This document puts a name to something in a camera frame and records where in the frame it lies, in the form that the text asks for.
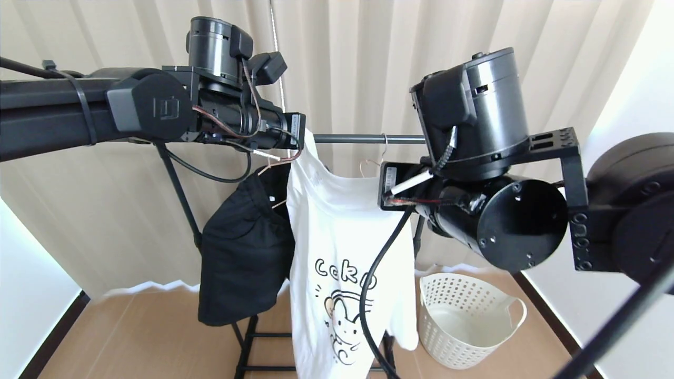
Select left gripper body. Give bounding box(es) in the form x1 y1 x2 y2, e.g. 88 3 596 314
259 109 307 152

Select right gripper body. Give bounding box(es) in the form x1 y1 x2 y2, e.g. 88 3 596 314
378 162 449 212

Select pink clothes hanger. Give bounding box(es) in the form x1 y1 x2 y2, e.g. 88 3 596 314
256 158 295 209
360 133 390 179

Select white garment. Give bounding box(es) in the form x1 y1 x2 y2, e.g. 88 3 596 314
286 128 420 379

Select black shorts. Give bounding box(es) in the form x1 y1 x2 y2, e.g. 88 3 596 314
197 164 295 327

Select black clothes rack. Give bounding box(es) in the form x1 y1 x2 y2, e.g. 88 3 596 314
126 134 427 379

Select white laundry basket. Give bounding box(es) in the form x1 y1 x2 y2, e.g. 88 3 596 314
419 273 528 370

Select beige curtain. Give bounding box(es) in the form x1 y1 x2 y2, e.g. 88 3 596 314
0 0 656 298

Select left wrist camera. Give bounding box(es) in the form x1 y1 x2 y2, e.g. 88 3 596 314
247 51 288 86

